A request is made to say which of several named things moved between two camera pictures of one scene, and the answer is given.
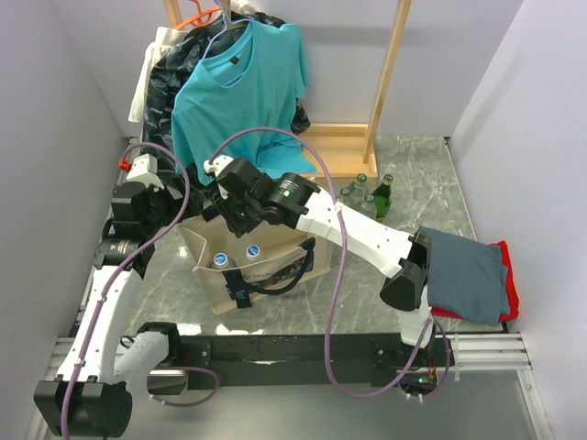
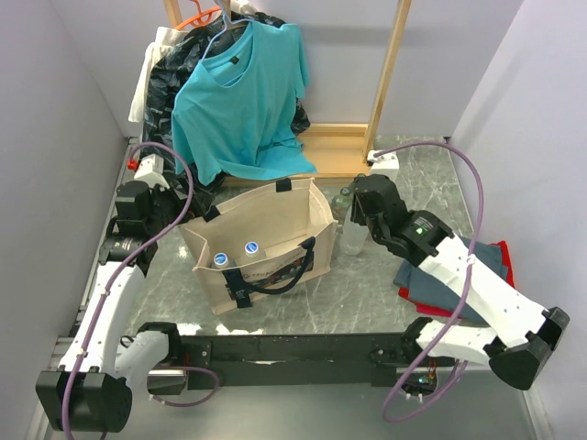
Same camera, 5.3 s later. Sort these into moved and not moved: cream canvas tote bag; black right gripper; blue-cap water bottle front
Moved: black right gripper
Not moved: blue-cap water bottle front; cream canvas tote bag
